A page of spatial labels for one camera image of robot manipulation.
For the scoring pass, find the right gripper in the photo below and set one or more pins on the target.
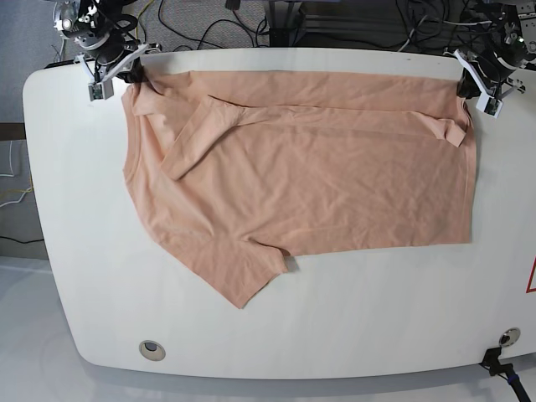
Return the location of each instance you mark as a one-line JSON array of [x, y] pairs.
[[121, 59]]

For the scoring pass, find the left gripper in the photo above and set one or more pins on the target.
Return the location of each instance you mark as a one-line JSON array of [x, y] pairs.
[[482, 75]]

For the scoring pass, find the peach pink T-shirt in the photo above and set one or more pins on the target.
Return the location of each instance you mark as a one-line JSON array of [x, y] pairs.
[[230, 172]]

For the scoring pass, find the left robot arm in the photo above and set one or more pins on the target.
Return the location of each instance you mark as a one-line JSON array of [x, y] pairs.
[[501, 41]]

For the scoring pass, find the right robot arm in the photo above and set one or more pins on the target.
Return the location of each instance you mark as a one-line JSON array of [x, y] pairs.
[[88, 24]]

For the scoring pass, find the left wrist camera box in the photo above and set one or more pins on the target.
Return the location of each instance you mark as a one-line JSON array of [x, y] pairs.
[[489, 104]]

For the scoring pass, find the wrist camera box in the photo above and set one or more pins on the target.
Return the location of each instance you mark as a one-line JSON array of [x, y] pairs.
[[100, 91], [489, 104]]

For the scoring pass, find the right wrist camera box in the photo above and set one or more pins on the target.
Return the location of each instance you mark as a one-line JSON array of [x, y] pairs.
[[100, 91]]

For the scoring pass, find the black aluminium frame post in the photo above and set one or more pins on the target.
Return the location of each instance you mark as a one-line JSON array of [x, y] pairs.
[[285, 20]]

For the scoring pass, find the right table cable grommet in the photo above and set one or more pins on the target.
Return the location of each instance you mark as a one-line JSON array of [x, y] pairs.
[[509, 337]]

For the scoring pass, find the table cable grommet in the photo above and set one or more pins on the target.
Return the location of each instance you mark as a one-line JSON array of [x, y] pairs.
[[509, 337], [152, 351]]

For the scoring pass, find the left table cable grommet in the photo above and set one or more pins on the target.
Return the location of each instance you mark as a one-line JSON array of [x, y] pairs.
[[152, 351]]

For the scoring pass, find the black clamp with cable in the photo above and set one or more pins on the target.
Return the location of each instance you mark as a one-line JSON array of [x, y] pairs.
[[492, 364]]

